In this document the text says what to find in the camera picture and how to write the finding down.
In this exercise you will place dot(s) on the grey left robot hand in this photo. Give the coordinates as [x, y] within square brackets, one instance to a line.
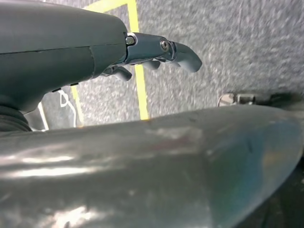
[59, 47]

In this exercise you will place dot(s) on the yellow floor tape outline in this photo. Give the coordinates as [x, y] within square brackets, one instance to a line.
[142, 94]

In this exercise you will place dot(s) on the metal fitting with dark bar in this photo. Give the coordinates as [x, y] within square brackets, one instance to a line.
[226, 99]

